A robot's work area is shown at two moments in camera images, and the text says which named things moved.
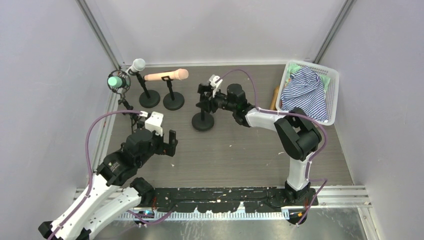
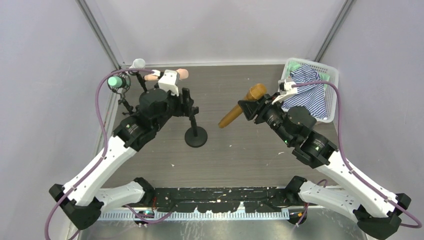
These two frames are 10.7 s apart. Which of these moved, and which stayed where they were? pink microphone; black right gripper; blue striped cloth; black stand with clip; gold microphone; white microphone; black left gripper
Moved: black left gripper; black right gripper; black stand with clip; gold microphone
Stayed: blue striped cloth; white microphone; pink microphone
